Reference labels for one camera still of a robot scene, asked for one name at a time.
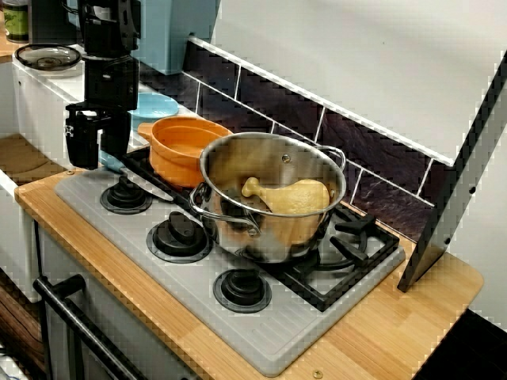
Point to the orange plastic pot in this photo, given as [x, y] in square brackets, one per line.
[174, 166]

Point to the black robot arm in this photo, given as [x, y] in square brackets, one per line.
[109, 27]

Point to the white sink unit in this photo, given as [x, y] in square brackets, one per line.
[39, 103]

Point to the black stove knob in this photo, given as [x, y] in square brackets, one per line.
[124, 198]
[178, 237]
[241, 291]

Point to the teal blue box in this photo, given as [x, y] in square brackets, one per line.
[174, 35]

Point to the wooden countertop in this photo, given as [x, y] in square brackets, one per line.
[396, 336]

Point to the grey toy cooktop plate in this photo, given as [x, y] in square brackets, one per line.
[277, 340]

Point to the dark tile backsplash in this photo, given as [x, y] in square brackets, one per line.
[277, 107]

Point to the black slanted support panel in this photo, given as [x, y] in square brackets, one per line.
[447, 221]

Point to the green labelled can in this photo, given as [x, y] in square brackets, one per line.
[16, 20]

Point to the dark glass lid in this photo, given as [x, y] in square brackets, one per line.
[47, 57]

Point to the white toy oven door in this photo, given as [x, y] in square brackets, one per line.
[111, 293]

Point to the yellow toy chicken drumstick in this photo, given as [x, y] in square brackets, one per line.
[297, 198]

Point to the light blue bowl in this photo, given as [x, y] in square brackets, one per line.
[156, 107]

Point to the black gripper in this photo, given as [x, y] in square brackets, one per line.
[111, 85]

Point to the black burner grate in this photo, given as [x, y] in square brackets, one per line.
[356, 253]

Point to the stainless steel pot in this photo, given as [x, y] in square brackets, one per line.
[237, 237]

